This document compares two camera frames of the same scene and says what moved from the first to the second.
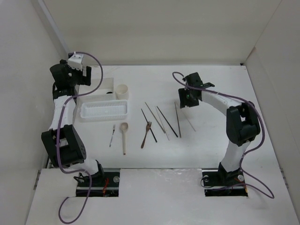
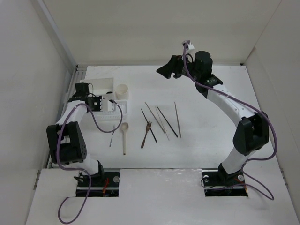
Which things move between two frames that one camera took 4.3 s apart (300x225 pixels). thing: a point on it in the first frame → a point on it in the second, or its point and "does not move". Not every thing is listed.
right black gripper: x=183 y=101 → x=173 y=65
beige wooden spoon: x=124 y=126 does not move
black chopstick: x=167 y=121 does not move
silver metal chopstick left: x=154 y=117 does not move
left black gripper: x=84 y=80 → x=98 y=99
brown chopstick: x=177 y=120 does not move
